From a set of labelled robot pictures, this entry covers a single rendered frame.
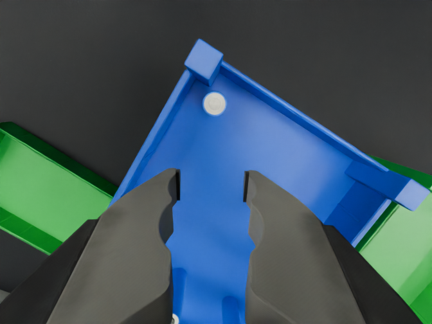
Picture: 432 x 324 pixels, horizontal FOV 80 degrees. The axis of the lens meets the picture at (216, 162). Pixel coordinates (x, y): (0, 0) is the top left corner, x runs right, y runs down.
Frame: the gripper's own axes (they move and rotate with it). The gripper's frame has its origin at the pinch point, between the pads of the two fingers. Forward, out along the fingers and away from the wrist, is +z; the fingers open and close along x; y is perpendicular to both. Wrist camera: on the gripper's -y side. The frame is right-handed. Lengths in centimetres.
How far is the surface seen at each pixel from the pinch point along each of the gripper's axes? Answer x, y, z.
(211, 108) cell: -0.2, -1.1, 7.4
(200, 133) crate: -1.3, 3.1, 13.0
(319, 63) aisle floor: 22, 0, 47
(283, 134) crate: 6.9, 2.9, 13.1
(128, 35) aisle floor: -18, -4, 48
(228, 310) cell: 2.2, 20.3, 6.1
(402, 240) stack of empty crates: 34.1, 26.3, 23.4
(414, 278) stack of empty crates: 38, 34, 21
